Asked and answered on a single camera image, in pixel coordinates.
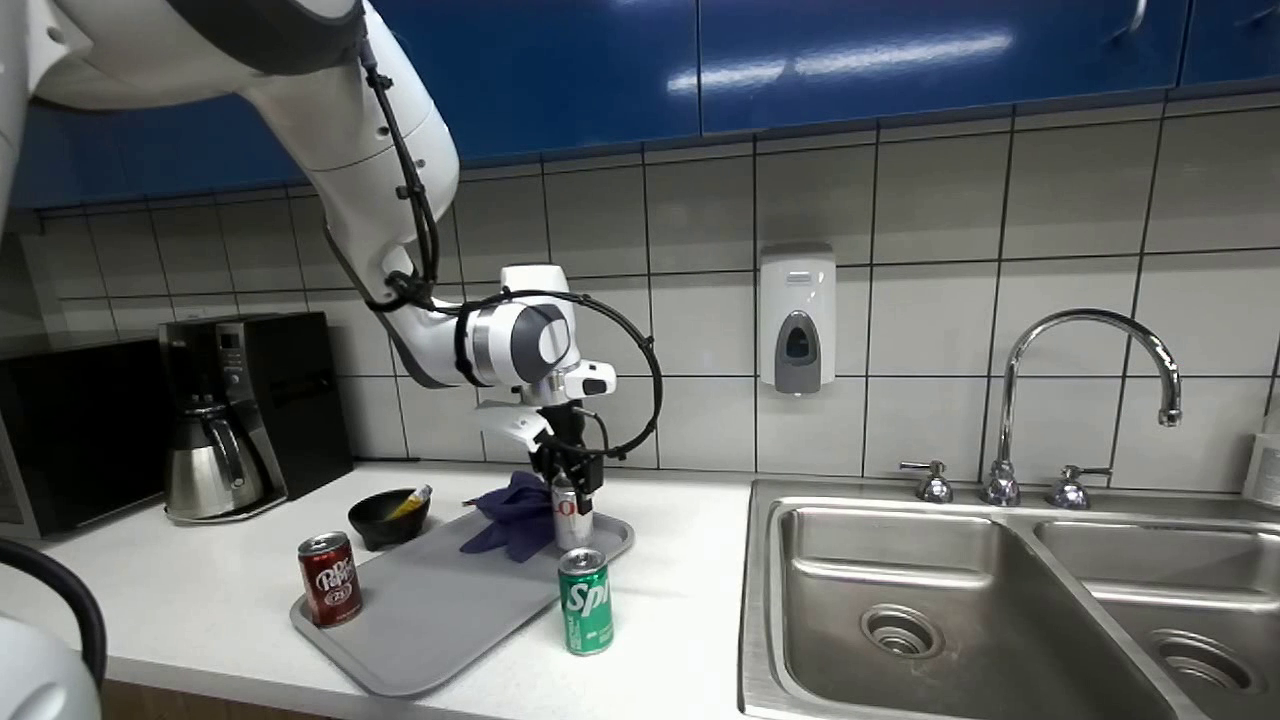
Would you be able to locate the translucent soap bottle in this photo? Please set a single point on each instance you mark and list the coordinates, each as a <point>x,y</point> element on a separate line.
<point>1264,466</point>

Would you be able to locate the grey plastic tray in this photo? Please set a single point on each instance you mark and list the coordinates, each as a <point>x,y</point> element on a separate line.
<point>425,625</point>

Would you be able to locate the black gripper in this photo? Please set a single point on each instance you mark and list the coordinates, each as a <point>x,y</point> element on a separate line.
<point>571,446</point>

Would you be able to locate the blue upper cabinets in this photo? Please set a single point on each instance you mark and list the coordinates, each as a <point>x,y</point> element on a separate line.
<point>803,61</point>

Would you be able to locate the red Dr Pepper can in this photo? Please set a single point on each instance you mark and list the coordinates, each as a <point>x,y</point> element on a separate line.
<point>329,584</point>

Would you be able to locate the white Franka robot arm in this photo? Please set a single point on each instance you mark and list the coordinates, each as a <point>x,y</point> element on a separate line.
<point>346,121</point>

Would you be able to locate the white wall soap dispenser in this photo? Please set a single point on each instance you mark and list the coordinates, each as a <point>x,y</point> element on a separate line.
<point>799,323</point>

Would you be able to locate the chrome gooseneck faucet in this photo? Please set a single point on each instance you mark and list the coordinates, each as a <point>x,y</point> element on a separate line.
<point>1008,401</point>

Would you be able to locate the blue cloth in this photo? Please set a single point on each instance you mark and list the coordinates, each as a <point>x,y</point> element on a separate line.
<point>513,520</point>

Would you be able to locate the green Sprite can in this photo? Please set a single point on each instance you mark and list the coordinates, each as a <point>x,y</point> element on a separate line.
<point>586,605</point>

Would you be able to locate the yellow item in bowl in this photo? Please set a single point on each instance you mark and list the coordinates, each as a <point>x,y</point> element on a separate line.
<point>408,504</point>

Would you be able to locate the silver Diet Coke can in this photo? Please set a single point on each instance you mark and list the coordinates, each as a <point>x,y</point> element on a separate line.
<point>571,520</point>

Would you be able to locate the wooden lower cabinet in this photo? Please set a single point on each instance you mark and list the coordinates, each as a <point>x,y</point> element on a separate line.
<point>215,707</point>

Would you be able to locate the stainless steel double sink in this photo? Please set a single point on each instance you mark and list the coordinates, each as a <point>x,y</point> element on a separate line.
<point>962,625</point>

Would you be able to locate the black bowl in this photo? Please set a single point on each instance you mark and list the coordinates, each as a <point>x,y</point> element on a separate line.
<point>381,526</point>

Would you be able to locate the stainless steel carafe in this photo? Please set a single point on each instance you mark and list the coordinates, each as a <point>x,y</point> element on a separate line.
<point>205,466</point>

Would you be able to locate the black microwave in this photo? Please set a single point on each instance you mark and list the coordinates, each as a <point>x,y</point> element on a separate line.
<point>83,435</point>

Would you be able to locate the black steel coffee maker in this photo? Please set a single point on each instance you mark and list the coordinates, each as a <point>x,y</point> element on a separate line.
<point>292,385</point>

